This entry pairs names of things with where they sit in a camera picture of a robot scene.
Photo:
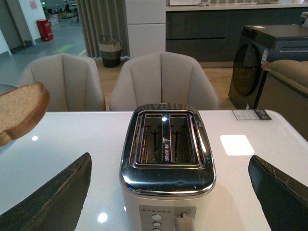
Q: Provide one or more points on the dark kitchen counter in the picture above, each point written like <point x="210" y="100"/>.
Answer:
<point x="213" y="35"/>

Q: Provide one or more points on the blue round plate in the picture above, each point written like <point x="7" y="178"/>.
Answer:
<point x="5" y="88"/>

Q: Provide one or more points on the grey curtain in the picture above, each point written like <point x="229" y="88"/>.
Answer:
<point x="103" y="18"/>

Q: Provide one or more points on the beige right chair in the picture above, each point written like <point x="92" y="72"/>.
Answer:
<point x="163" y="77"/>

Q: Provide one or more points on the beige left chair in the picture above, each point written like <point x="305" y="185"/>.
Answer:
<point x="72" y="81"/>

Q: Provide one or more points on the silver two-slot toaster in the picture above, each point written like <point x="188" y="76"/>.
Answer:
<point x="167" y="169"/>

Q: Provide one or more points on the brown bread slice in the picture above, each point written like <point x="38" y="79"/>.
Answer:
<point x="21" y="110"/>

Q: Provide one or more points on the white microwave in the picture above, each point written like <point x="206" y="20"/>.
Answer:
<point x="184" y="2"/>

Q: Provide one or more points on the beige chair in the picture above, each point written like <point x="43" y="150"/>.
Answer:
<point x="163" y="77"/>
<point x="72" y="81"/>

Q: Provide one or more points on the woven laundry basket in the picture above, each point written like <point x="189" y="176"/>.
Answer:
<point x="110" y="50"/>

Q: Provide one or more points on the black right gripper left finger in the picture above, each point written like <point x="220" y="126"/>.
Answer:
<point x="55" y="206"/>

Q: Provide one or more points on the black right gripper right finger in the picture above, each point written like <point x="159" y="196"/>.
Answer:
<point x="283" y="199"/>

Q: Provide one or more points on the black label sticker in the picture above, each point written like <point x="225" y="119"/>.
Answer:
<point x="256" y="114"/>

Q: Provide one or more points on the red bin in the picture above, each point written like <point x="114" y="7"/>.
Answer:
<point x="44" y="29"/>

